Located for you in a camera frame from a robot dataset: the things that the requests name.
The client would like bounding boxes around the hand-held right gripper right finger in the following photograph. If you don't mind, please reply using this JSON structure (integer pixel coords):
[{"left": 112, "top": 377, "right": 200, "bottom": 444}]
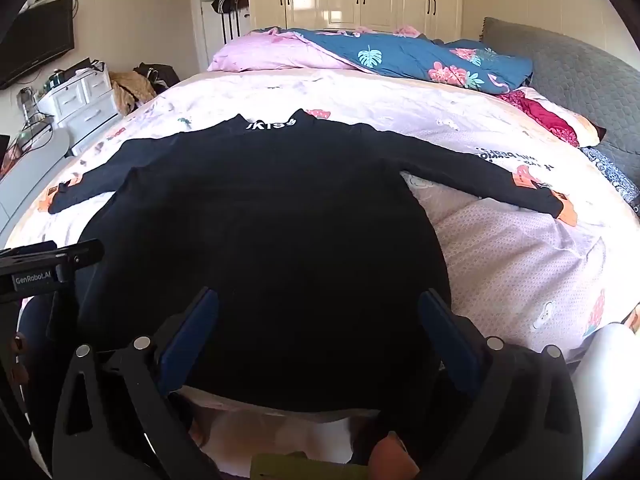
[{"left": 415, "top": 289, "right": 583, "bottom": 480}]

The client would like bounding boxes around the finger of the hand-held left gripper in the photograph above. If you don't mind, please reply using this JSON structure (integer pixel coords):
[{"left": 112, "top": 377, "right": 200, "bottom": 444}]
[{"left": 0, "top": 240, "right": 105, "bottom": 274}]

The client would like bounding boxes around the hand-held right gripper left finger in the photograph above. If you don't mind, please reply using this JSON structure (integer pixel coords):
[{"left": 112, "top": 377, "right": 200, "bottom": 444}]
[{"left": 52, "top": 287, "right": 221, "bottom": 480}]

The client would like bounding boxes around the black long-sleeve shirt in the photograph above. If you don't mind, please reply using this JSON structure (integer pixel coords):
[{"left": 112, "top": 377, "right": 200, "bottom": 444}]
[{"left": 47, "top": 108, "right": 563, "bottom": 413}]

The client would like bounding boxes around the grey desk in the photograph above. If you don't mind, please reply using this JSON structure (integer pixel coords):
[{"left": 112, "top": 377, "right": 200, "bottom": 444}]
[{"left": 0, "top": 125, "right": 72, "bottom": 228}]

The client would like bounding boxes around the strawberry print bed sheet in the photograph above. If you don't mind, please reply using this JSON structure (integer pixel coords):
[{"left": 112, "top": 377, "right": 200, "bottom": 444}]
[{"left": 5, "top": 67, "right": 640, "bottom": 361}]

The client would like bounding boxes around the orange cloth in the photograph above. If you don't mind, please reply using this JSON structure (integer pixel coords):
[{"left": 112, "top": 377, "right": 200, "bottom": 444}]
[{"left": 371, "top": 431, "right": 421, "bottom": 480}]

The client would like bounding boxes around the white drawer cabinet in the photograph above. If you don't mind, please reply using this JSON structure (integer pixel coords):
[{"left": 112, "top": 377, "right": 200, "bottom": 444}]
[{"left": 37, "top": 62, "right": 122, "bottom": 156}]

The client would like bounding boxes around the white cloth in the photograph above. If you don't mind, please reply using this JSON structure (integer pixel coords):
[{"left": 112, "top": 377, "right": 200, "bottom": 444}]
[{"left": 570, "top": 322, "right": 640, "bottom": 480}]

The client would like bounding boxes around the green cloth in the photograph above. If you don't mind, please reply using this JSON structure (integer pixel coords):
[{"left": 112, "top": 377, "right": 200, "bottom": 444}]
[{"left": 249, "top": 451, "right": 373, "bottom": 480}]

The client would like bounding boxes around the brown cloth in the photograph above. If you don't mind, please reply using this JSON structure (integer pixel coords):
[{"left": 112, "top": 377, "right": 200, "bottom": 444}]
[{"left": 109, "top": 70, "right": 158, "bottom": 117}]

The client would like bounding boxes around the black television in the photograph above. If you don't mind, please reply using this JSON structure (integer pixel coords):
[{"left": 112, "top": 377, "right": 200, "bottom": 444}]
[{"left": 0, "top": 0, "right": 76, "bottom": 91}]

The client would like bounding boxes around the dark blue patterned pillow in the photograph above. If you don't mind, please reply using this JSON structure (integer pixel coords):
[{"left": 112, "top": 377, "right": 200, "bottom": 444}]
[{"left": 581, "top": 146, "right": 640, "bottom": 213}]

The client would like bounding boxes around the red floral pillow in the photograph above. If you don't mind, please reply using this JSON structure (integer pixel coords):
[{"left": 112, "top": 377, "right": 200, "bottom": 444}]
[{"left": 495, "top": 87, "right": 607, "bottom": 148}]

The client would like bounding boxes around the white door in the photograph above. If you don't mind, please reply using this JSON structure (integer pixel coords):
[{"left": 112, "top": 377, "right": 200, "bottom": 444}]
[{"left": 189, "top": 0, "right": 252, "bottom": 72}]

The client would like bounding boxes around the blue floral quilt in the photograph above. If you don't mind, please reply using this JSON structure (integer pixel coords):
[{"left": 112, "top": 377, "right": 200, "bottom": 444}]
[{"left": 285, "top": 27, "right": 533, "bottom": 96}]

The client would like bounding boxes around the pink pillow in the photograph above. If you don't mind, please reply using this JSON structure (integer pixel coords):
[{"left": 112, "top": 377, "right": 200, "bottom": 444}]
[{"left": 206, "top": 27, "right": 361, "bottom": 73}]

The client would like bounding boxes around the grey padded headboard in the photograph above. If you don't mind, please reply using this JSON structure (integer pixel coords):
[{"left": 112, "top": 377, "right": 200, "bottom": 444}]
[{"left": 480, "top": 16, "right": 640, "bottom": 196}]

